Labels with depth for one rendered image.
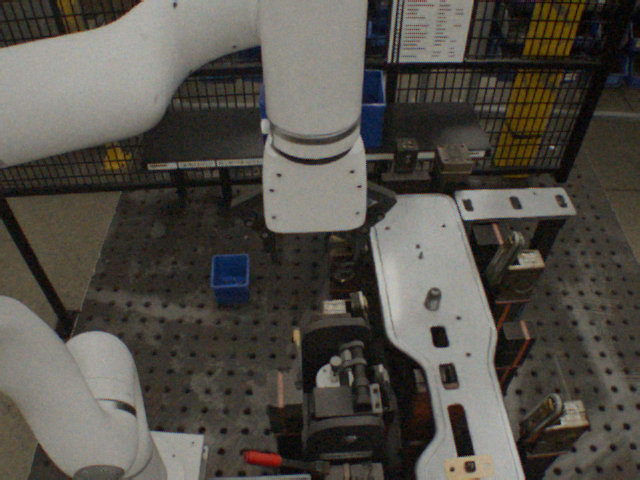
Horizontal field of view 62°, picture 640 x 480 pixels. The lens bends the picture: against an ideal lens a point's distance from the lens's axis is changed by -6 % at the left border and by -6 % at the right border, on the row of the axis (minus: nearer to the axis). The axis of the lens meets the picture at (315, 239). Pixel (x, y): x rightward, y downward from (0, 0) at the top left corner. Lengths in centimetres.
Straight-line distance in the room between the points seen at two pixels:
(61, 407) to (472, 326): 75
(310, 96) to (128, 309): 119
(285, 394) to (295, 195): 48
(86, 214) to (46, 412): 222
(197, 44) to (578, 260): 144
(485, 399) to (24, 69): 89
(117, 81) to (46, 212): 264
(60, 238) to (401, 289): 202
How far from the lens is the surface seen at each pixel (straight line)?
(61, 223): 295
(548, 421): 101
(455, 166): 139
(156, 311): 155
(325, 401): 85
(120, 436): 84
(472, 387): 107
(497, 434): 104
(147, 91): 43
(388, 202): 58
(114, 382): 88
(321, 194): 53
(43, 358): 73
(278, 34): 43
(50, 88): 44
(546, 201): 144
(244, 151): 143
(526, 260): 122
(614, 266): 181
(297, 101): 45
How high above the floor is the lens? 192
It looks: 47 degrees down
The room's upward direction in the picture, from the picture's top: straight up
